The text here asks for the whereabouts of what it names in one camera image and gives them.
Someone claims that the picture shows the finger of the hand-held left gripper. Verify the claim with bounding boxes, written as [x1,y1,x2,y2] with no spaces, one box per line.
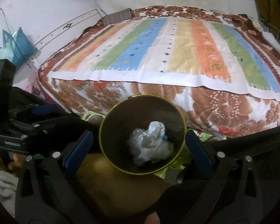
[13,121,49,140]
[10,104,59,120]

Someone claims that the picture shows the white printed plastic bag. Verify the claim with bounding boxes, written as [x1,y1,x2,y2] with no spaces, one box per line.
[140,135,174,166]

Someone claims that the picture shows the person's left hand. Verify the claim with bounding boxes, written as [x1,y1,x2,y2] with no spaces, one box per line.
[0,149,24,174]

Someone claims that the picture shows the metal rack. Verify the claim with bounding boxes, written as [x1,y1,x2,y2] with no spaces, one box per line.
[259,16,280,45]

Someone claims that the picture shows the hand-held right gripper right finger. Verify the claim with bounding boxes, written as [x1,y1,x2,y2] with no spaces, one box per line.
[170,129,263,224]

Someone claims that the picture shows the striped colourful mat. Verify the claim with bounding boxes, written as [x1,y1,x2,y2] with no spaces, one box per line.
[48,16,280,102]

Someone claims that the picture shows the dark bin with gold rim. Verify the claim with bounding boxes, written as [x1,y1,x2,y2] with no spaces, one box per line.
[99,94,187,175]

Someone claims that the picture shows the white knitted cloth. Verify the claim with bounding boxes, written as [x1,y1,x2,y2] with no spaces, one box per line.
[0,166,19,213]

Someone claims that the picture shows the grey pillow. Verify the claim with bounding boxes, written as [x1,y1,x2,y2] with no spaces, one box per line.
[103,9,134,26]

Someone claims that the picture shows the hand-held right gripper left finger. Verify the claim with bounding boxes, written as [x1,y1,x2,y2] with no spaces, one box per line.
[15,130,101,224]

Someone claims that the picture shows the blue bag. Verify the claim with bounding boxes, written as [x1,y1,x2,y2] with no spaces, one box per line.
[0,26,38,67]

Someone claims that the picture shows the person's dark trousers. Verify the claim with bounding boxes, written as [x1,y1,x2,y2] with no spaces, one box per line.
[12,86,280,224]

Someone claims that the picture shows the brown floral blanket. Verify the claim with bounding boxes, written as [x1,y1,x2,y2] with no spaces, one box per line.
[37,6,280,137]

